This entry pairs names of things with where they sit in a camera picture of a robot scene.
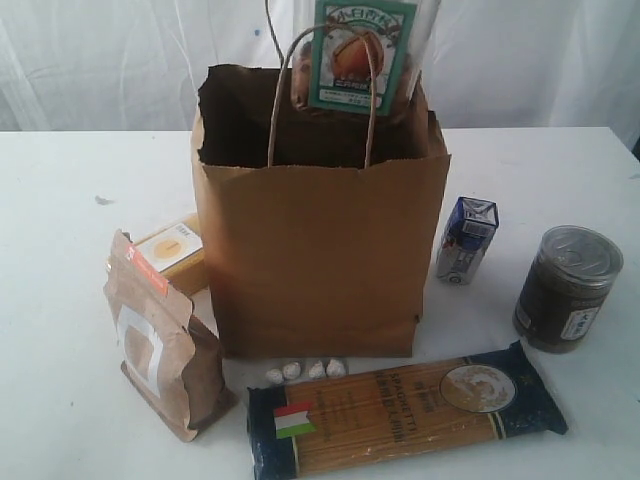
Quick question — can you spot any brown paper shopping bag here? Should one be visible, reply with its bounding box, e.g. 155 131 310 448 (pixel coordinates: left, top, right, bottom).
192 36 450 359

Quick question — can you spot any glass jar with gold lid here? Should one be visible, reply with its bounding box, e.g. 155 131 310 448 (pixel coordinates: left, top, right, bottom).
290 0 441 120

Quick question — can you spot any dark can with silver lid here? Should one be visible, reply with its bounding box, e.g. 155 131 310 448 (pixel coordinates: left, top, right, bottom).
513 225 624 353

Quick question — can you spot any blister pack of white pills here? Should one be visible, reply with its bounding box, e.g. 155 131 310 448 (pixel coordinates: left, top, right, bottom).
264 357 349 386

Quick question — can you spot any yellow millet grain pack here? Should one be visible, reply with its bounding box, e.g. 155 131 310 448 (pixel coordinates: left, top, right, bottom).
133 213 208 296

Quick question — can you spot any blue white milk carton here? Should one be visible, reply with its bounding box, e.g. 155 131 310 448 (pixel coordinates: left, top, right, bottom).
436 196 499 285

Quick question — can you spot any brown kraft pouch white label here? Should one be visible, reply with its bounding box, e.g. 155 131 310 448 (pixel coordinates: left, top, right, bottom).
104 230 237 442

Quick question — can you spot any spaghetti package dark blue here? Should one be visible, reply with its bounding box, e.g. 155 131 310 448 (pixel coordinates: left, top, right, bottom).
247 342 568 479

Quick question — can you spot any white backdrop sheet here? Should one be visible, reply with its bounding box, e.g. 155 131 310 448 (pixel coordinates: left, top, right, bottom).
1 1 639 145

